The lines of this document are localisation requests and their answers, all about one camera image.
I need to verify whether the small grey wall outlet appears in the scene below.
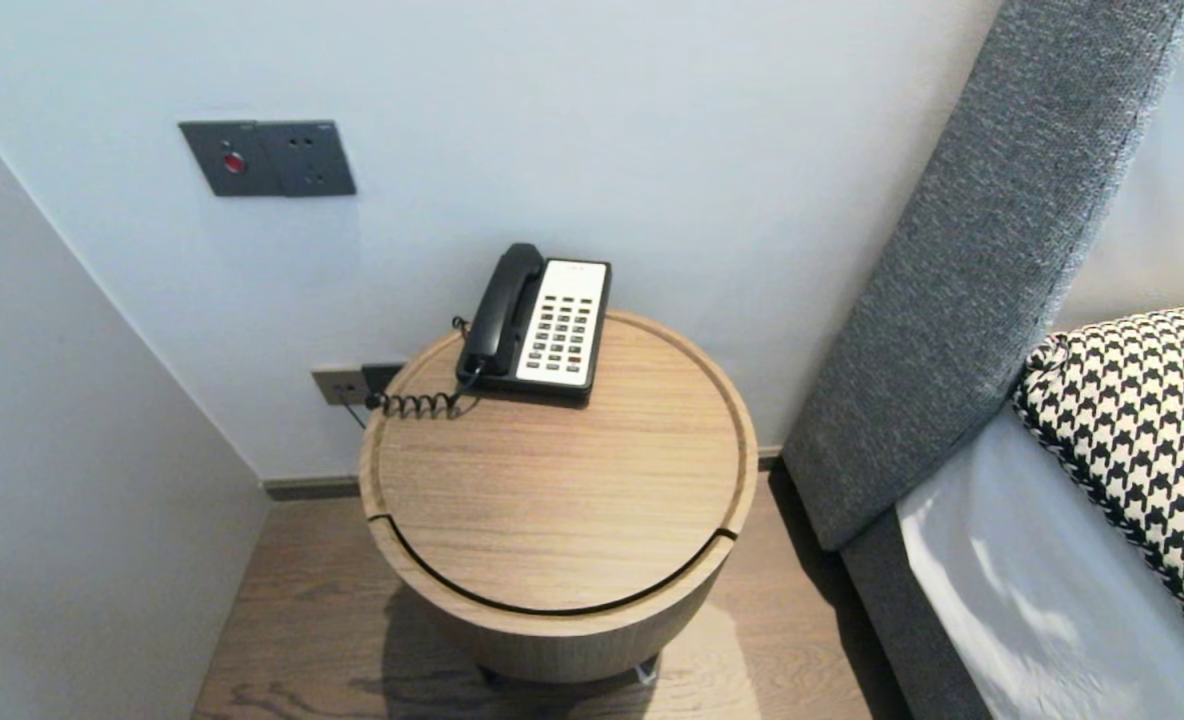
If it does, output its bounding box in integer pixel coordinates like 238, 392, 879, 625
311, 366, 371, 407

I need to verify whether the dark grey red-button wall switch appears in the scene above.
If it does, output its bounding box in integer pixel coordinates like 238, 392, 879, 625
179, 121, 283, 198

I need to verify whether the black telephone handset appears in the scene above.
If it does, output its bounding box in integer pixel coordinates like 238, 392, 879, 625
462, 243, 545, 378

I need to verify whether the white bed sheet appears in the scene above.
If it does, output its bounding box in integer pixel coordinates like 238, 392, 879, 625
895, 400, 1184, 720

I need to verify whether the grey fabric headboard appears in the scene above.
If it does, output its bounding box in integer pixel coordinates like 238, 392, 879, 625
782, 0, 1184, 553

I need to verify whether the black telephone base white keypad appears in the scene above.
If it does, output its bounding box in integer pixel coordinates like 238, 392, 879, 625
455, 257, 613, 406

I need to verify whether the round wooden side table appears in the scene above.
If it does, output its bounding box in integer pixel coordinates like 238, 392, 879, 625
357, 308, 761, 689

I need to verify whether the black white houndstooth pillow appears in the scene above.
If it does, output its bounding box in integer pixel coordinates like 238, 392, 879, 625
1012, 300, 1184, 681

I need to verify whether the coiled black telephone cord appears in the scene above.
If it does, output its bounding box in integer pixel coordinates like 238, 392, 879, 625
365, 316, 483, 421

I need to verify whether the dark grey wall socket plate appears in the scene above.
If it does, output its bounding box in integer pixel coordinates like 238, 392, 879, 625
255, 120, 358, 197

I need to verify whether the curved-front wooden drawer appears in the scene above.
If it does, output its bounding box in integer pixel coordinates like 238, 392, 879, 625
364, 515, 740, 686

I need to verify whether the grey fabric bed frame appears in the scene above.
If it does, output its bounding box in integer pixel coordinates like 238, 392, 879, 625
840, 510, 998, 720

